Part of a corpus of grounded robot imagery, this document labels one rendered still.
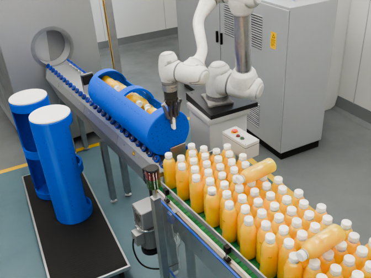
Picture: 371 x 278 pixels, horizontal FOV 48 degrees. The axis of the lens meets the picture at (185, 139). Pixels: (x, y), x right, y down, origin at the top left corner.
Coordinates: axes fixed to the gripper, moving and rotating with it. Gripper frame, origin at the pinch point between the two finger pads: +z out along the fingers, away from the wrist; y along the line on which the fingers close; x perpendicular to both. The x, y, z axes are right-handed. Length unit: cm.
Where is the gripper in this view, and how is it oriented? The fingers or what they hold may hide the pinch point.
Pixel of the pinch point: (173, 123)
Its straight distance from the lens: 234.1
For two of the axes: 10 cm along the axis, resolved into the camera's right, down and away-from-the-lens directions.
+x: -5.5, -3.9, 7.3
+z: 0.6, 8.6, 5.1
